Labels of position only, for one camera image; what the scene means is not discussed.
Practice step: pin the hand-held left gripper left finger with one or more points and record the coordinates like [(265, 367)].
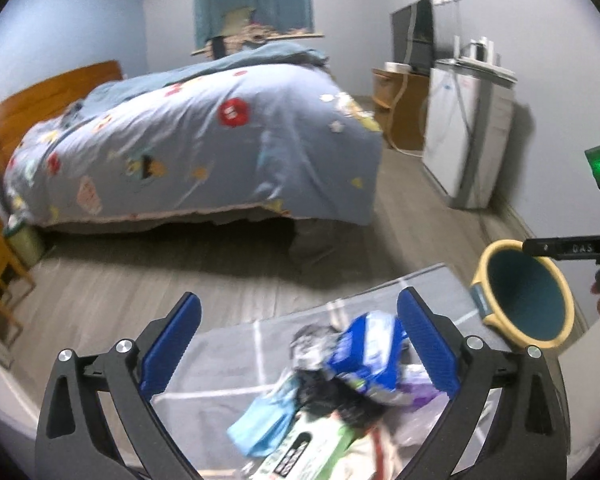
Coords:
[(172, 345)]

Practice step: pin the bed with blue patterned duvet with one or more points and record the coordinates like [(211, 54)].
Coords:
[(205, 150)]

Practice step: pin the green waste bin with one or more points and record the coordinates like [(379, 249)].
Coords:
[(25, 245)]

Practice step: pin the grey checked mat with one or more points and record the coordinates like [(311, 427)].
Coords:
[(220, 355)]

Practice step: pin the white appliance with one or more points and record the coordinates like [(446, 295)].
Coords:
[(450, 135)]

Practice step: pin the wooden bed frame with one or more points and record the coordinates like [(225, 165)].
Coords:
[(40, 100)]

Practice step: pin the blue curtain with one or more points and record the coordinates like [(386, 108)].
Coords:
[(270, 0)]

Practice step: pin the white crumpled cloth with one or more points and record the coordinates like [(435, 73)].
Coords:
[(420, 425)]

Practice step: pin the wooden cabinet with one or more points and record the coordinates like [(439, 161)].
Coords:
[(405, 110)]

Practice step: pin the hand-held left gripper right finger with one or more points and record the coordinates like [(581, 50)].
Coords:
[(427, 345)]

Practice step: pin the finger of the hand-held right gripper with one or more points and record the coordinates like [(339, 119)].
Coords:
[(570, 248)]

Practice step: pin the red white snack wrapper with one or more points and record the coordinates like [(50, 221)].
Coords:
[(380, 455)]

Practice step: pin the black crumpled wrapper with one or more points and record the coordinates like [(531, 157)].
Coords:
[(330, 395)]

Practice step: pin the green white cardboard box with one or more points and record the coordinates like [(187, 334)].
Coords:
[(310, 450)]

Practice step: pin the black monitor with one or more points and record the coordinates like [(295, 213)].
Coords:
[(410, 30)]

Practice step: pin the blue snack packet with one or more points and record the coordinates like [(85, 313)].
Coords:
[(365, 355)]

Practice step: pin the yellow teal basket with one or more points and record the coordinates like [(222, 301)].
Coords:
[(525, 295)]

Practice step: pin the silver foil packet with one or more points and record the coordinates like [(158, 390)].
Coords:
[(312, 347)]

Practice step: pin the light blue plastic bag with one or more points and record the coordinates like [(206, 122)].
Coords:
[(260, 420)]

